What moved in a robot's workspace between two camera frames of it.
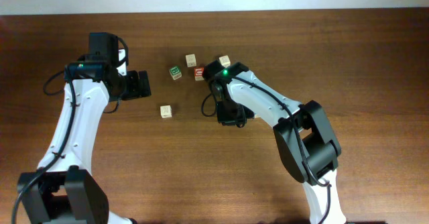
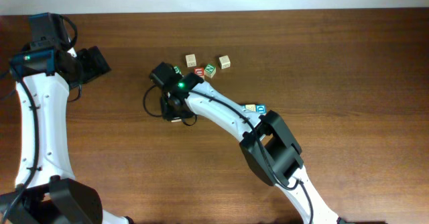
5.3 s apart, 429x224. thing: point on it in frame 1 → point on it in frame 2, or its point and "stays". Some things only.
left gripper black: (135, 90) → (98, 62)
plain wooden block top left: (191, 60) stays
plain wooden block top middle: (224, 61) stays
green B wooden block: (175, 73) stays
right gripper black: (226, 120) → (167, 114)
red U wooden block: (198, 74) stays
